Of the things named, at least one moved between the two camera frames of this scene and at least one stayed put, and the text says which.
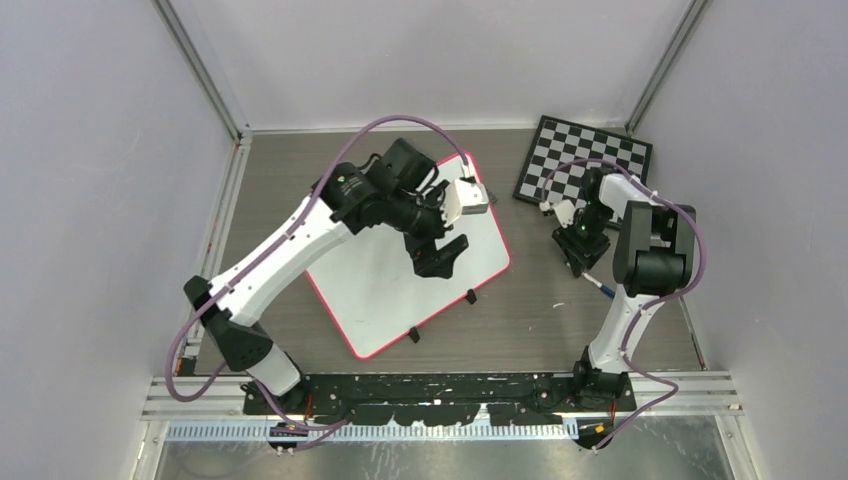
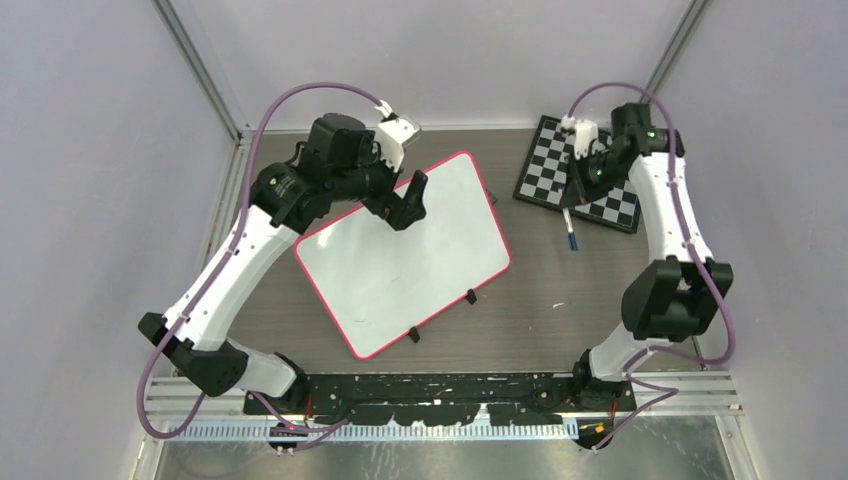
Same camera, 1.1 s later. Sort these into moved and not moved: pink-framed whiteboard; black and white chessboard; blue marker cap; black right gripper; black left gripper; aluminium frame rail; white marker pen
Moved: black right gripper; white marker pen; blue marker cap; black left gripper
Not moved: aluminium frame rail; black and white chessboard; pink-framed whiteboard
